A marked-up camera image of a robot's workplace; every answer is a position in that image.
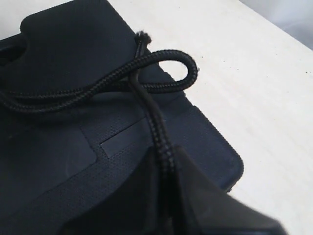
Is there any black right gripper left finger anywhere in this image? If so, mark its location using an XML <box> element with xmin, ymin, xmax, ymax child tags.
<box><xmin>59</xmin><ymin>148</ymin><xmax>160</xmax><ymax>235</ymax></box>

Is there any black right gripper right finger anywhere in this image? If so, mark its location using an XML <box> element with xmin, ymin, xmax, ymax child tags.
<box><xmin>172</xmin><ymin>145</ymin><xmax>287</xmax><ymax>235</ymax></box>

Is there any black cord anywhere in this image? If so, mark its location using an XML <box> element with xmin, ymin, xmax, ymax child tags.
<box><xmin>0</xmin><ymin>30</ymin><xmax>198</xmax><ymax>235</ymax></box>

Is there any black plastic carry case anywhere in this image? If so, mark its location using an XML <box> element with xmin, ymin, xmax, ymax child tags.
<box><xmin>0</xmin><ymin>0</ymin><xmax>244</xmax><ymax>235</ymax></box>

